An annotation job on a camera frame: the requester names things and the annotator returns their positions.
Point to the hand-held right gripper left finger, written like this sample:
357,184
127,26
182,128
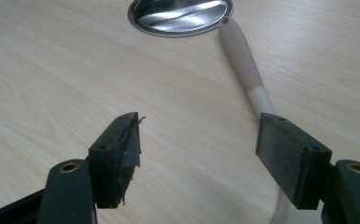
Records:
111,161

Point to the round stainless steel plate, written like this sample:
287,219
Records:
179,15

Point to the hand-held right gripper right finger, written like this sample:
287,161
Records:
288,158

